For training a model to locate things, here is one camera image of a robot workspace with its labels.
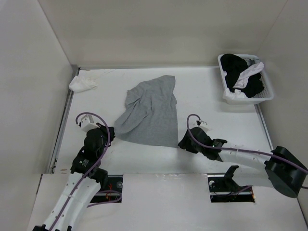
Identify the white folded tank top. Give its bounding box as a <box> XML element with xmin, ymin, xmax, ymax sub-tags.
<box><xmin>69</xmin><ymin>76</ymin><xmax>98</xmax><ymax>93</ymax></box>

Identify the black tank top in basket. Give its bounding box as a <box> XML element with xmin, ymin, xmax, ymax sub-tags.
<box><xmin>220</xmin><ymin>54</ymin><xmax>264</xmax><ymax>98</ymax></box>

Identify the white tank top in basket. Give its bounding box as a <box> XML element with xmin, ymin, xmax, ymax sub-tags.
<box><xmin>223</xmin><ymin>62</ymin><xmax>264</xmax><ymax>100</ymax></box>

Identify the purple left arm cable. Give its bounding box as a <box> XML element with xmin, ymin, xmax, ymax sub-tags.
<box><xmin>49</xmin><ymin>112</ymin><xmax>123</xmax><ymax>231</ymax></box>

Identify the white front cover board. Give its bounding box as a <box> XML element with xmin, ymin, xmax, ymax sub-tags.
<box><xmin>26</xmin><ymin>172</ymin><xmax>305</xmax><ymax>231</ymax></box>

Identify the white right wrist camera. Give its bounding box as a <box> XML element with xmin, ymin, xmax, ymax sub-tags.
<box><xmin>196</xmin><ymin>120</ymin><xmax>209</xmax><ymax>132</ymax></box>

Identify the grey tank top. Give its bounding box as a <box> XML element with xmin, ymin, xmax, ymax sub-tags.
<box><xmin>114</xmin><ymin>75</ymin><xmax>178</xmax><ymax>147</ymax></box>

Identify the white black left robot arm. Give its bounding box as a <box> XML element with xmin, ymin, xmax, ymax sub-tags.
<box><xmin>33</xmin><ymin>123</ymin><xmax>115</xmax><ymax>231</ymax></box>

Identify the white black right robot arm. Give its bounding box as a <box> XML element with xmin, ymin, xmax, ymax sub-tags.
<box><xmin>178</xmin><ymin>127</ymin><xmax>308</xmax><ymax>198</ymax></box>

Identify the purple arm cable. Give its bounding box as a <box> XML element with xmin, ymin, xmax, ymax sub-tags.
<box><xmin>186</xmin><ymin>114</ymin><xmax>308</xmax><ymax>190</ymax></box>
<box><xmin>49</xmin><ymin>112</ymin><xmax>123</xmax><ymax>231</ymax></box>

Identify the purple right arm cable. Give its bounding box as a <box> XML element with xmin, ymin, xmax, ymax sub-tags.
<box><xmin>186</xmin><ymin>114</ymin><xmax>308</xmax><ymax>190</ymax></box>

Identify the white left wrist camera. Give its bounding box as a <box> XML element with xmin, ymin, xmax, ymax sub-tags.
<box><xmin>79</xmin><ymin>114</ymin><xmax>99</xmax><ymax>132</ymax></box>

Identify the aluminium table edge rail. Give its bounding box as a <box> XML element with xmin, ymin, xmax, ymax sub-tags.
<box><xmin>47</xmin><ymin>64</ymin><xmax>80</xmax><ymax>174</ymax></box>

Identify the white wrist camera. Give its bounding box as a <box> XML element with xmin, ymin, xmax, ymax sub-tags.
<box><xmin>196</xmin><ymin>120</ymin><xmax>209</xmax><ymax>132</ymax></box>
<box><xmin>79</xmin><ymin>114</ymin><xmax>99</xmax><ymax>132</ymax></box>

